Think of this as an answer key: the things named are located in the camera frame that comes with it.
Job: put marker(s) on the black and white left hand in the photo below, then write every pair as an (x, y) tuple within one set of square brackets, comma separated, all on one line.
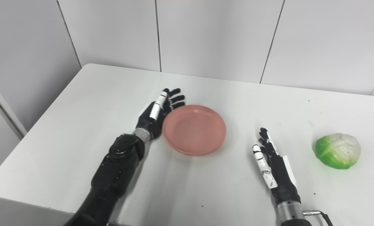
[(149, 124)]

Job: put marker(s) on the black and white right hand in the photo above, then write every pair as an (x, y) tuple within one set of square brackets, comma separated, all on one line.
[(284, 179)]

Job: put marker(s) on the pink round plate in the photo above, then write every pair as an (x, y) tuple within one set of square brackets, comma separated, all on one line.
[(194, 130)]

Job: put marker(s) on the green and white toy cabbage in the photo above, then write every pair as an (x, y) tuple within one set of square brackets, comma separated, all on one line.
[(337, 150)]

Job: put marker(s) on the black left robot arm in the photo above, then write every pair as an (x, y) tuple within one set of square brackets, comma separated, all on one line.
[(114, 172)]

